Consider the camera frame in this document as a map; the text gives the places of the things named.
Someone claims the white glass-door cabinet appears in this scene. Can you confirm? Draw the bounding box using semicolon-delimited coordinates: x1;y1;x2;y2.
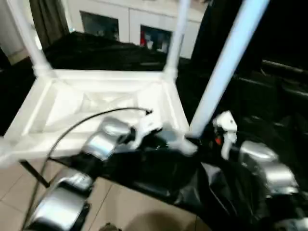
63;0;203;58

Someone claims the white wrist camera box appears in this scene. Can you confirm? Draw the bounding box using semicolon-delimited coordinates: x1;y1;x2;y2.
129;115;164;147
212;111;239;159

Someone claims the white plastic table top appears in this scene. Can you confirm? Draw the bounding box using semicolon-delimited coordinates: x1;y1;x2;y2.
0;70;198;162

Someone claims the black plastic mat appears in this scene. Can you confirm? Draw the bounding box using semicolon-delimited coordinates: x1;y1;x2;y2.
0;31;308;231

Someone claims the grey curtain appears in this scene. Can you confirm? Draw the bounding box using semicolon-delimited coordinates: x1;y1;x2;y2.
29;0;70;49

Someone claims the white plastic table leg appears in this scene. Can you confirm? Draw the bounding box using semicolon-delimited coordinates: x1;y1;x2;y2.
188;0;270;140
7;0;53;77
164;0;191;80

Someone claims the black stand pole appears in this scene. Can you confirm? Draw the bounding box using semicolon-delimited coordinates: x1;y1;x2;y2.
19;161;51;188

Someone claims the black low bench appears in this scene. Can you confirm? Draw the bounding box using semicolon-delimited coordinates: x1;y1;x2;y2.
262;60;308;80

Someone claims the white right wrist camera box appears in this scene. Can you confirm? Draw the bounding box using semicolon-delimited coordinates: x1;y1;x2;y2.
212;111;239;159

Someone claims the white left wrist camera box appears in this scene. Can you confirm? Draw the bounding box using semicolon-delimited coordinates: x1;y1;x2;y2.
129;115;164;147

